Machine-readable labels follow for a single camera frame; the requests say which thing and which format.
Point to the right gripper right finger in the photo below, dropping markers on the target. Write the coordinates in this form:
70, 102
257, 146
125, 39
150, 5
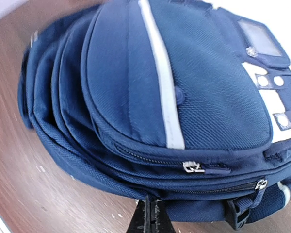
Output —
161, 222

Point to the navy blue student backpack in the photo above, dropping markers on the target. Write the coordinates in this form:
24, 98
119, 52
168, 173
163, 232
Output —
170, 99

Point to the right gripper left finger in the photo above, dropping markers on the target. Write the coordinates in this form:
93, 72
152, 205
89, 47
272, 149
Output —
140, 222

